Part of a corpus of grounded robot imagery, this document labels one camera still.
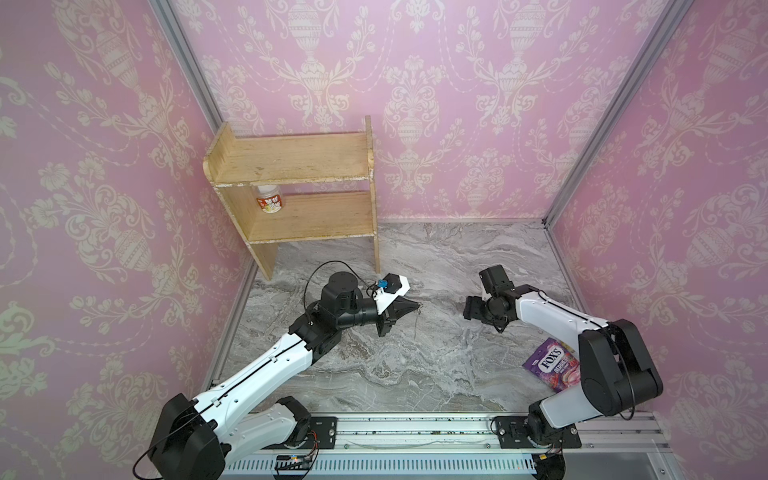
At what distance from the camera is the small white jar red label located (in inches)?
36.4

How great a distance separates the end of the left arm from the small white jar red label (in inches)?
21.0

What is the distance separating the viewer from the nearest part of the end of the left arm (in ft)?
2.02
